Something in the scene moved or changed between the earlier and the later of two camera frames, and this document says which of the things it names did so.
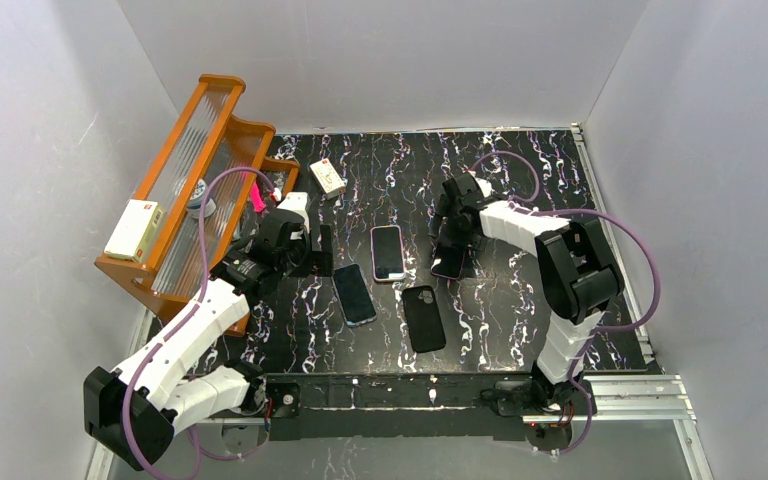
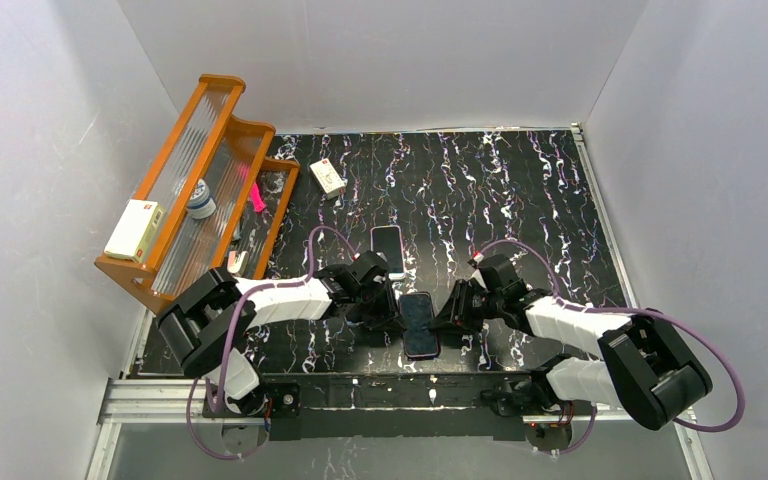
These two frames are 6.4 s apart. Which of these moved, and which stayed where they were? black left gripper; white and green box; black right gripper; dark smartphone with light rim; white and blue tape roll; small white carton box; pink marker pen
Moved: black left gripper; black right gripper
Stayed: white and green box; pink marker pen; dark smartphone with light rim; small white carton box; white and blue tape roll
